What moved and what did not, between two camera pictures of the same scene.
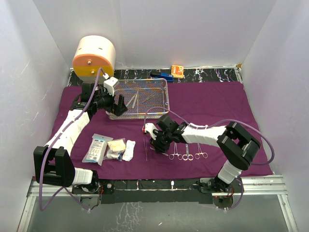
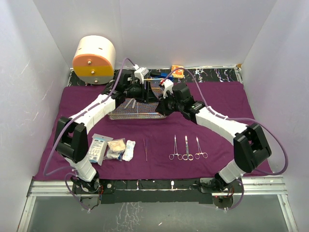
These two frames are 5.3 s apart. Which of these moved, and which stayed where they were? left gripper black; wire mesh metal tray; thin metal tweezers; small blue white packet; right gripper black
Moved: right gripper black; left gripper black
Stayed: wire mesh metal tray; thin metal tweezers; small blue white packet
